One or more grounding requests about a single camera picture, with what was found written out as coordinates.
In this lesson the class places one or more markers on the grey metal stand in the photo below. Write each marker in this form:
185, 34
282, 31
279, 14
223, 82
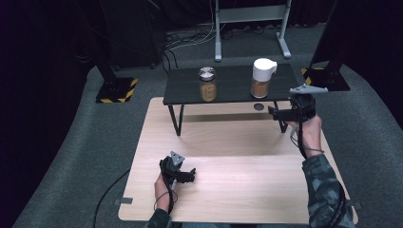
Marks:
250, 14

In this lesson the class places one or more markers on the dark round table grommet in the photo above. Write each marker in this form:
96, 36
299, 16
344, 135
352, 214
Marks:
259, 106

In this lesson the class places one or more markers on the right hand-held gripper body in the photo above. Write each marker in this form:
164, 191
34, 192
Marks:
304, 103

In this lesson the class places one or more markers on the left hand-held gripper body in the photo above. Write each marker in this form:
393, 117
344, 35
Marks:
171, 166

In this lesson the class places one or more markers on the black low shelf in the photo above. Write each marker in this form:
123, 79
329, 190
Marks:
234, 82

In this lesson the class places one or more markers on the grey table bracket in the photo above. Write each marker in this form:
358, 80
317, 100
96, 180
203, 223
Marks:
124, 200

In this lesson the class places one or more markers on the person's right hand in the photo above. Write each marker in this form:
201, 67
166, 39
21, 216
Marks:
310, 136

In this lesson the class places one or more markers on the black post with striped base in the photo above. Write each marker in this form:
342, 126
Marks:
115, 90
329, 76

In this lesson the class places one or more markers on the white-lidded glass jar brown powder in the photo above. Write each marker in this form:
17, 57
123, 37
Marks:
262, 79

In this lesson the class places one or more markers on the person's left hand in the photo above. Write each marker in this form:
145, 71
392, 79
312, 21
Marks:
163, 193

